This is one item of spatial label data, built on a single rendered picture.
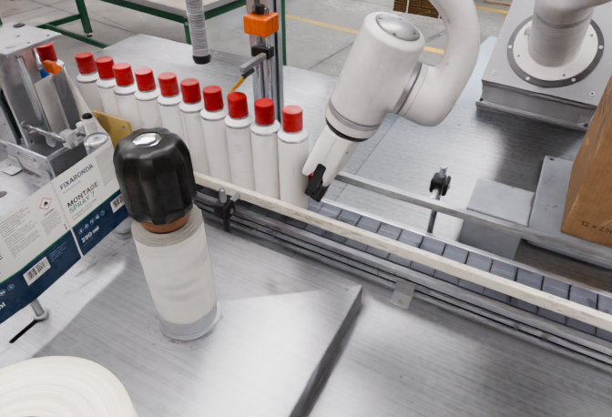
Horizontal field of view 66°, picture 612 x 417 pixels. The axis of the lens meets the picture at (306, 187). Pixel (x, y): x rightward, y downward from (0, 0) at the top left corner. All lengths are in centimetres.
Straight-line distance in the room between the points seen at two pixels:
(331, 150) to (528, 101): 77
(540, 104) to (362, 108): 78
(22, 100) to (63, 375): 61
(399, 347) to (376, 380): 7
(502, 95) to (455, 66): 75
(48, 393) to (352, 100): 47
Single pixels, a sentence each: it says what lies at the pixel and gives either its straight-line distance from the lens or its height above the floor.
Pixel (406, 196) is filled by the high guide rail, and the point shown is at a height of 96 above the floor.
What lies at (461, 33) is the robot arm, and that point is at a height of 125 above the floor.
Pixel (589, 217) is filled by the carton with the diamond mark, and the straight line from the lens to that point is 95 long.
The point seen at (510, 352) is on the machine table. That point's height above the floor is 83.
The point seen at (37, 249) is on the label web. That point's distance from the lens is 74.
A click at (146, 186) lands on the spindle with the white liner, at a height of 115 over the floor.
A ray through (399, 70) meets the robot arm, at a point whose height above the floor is 120.
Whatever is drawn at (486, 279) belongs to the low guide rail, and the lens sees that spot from 75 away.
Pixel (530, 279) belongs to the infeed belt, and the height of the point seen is 88.
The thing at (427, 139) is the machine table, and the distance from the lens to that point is 119.
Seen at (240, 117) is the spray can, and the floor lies 105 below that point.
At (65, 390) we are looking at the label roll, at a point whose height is 102.
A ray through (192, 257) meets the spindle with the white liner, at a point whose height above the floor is 103.
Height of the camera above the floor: 144
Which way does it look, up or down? 38 degrees down
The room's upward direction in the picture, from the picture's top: straight up
